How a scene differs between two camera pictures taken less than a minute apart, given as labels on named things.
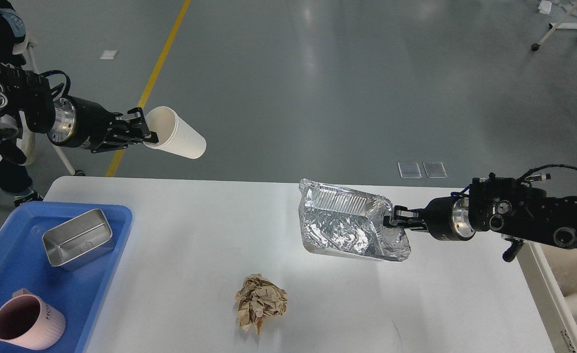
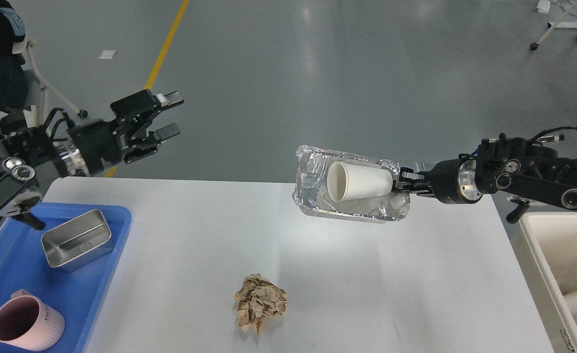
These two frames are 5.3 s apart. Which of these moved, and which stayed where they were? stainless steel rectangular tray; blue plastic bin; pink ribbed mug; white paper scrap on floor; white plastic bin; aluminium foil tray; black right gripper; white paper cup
Moved: black right gripper; white paper cup; aluminium foil tray
Stayed: white paper scrap on floor; white plastic bin; blue plastic bin; stainless steel rectangular tray; pink ribbed mug
